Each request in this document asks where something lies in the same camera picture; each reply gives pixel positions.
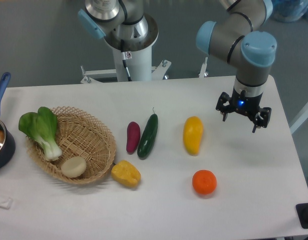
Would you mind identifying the green cucumber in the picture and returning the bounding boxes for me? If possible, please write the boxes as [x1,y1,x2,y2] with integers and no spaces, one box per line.
[137,108,158,160]

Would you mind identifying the green bok choy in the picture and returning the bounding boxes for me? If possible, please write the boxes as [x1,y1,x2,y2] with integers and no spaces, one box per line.
[19,106,62,161]

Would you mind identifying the clear plastic packet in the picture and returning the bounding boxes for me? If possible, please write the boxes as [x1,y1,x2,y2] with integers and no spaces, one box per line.
[0,195,13,210]

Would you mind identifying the white frame bracket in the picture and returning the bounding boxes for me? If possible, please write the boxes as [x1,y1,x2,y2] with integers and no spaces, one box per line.
[290,102,308,134]

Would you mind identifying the dark blue saucepan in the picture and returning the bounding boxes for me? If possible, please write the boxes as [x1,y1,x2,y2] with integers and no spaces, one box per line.
[0,72,16,169]

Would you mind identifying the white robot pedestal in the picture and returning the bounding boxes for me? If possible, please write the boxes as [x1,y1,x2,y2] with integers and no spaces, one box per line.
[80,14,172,85]

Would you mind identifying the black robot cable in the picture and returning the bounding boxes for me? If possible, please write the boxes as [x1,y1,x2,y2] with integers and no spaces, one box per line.
[120,39,133,82]

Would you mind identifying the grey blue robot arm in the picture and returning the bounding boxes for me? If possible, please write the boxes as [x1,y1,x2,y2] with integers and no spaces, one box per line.
[78,0,277,128]

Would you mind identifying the orange tangerine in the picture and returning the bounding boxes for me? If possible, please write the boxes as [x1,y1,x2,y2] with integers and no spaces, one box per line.
[192,169,217,195]

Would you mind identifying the woven wicker basket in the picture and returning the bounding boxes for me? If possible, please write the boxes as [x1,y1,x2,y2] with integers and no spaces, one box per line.
[26,106,116,185]

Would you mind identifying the yellow mango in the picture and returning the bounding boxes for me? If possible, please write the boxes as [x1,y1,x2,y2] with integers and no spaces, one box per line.
[183,116,204,156]

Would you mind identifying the white onion half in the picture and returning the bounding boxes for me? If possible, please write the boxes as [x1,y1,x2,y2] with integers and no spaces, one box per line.
[61,156,87,178]

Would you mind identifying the black device at edge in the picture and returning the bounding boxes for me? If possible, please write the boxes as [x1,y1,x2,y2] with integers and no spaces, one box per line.
[295,203,308,229]

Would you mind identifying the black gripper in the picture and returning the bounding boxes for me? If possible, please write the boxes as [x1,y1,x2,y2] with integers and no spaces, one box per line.
[216,87,271,133]

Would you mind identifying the yellow bell pepper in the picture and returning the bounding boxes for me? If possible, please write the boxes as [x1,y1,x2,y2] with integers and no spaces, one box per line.
[111,160,141,188]

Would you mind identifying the purple sweet potato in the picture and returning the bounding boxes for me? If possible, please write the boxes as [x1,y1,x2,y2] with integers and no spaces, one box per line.
[126,121,141,154]

